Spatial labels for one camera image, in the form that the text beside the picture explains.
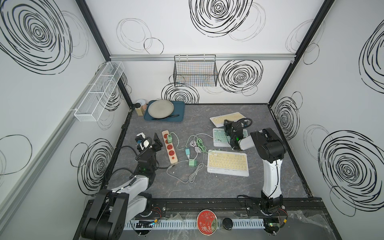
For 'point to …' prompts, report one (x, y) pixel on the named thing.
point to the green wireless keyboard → (221, 139)
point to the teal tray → (179, 108)
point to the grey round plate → (161, 109)
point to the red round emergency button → (207, 222)
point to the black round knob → (227, 223)
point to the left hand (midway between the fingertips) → (149, 135)
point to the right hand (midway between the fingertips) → (224, 119)
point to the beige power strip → (169, 147)
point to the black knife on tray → (165, 118)
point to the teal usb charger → (187, 151)
